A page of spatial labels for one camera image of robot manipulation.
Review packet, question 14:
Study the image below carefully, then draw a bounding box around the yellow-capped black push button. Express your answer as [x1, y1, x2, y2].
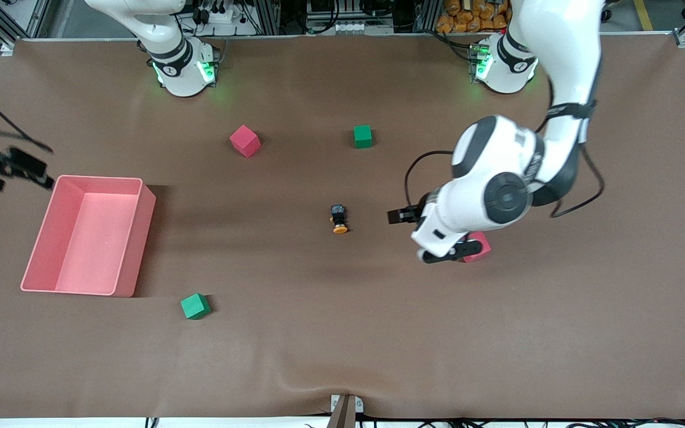
[329, 204, 349, 235]

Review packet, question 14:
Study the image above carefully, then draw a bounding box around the pink foam cube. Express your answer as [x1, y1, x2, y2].
[229, 124, 262, 159]
[461, 231, 492, 263]

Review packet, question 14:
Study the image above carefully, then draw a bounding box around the pink plastic tray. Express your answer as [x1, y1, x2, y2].
[20, 175, 157, 298]

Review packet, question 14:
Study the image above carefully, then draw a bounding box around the brown table mat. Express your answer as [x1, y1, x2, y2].
[0, 33, 685, 420]

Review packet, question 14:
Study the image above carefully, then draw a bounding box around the white connector block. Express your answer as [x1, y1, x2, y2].
[329, 21, 374, 35]

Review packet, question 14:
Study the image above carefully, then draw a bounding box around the orange packages pile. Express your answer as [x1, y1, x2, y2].
[436, 0, 513, 34]

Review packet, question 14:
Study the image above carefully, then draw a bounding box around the white power strip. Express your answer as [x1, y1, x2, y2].
[199, 5, 239, 24]

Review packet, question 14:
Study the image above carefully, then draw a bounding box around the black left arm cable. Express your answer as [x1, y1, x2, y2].
[404, 89, 606, 219]

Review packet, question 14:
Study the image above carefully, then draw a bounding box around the aluminium camera stand post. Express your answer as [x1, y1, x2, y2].
[326, 394, 365, 428]

